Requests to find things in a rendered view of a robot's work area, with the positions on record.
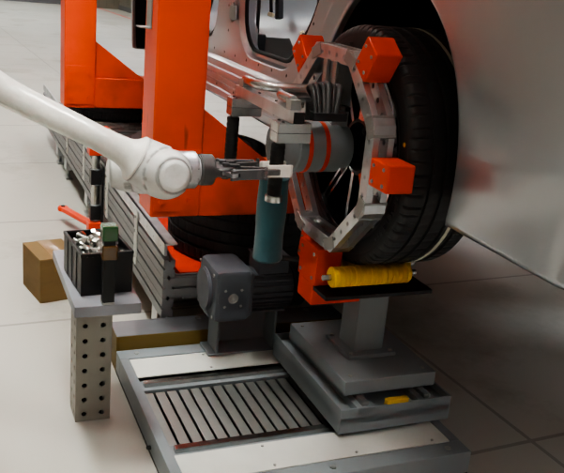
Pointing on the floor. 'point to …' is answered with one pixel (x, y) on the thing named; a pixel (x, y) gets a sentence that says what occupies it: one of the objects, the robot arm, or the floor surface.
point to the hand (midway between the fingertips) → (276, 169)
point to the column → (90, 367)
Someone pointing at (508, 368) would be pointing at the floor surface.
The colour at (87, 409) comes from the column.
